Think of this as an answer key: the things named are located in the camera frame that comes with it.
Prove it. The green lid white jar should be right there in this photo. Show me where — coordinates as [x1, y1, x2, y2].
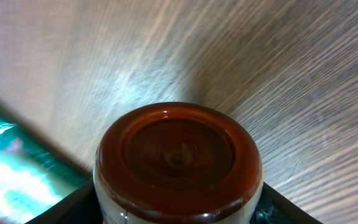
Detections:
[93, 102, 263, 223]

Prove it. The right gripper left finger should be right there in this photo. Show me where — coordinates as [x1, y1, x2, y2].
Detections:
[26, 179, 103, 224]

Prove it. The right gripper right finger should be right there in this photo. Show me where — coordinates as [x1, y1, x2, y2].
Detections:
[249, 182, 322, 224]

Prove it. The green 3M gloves packet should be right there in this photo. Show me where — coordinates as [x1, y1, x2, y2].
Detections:
[0, 116, 88, 223]

